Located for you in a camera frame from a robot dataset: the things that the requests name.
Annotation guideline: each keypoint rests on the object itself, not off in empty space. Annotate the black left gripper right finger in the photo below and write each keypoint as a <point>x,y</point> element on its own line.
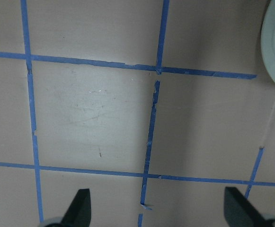
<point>239,212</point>

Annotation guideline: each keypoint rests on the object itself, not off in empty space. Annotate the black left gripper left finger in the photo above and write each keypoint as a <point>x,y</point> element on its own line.
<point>78,213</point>

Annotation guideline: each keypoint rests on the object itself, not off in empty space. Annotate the brown paper table cover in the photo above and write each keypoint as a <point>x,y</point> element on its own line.
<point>154,105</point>

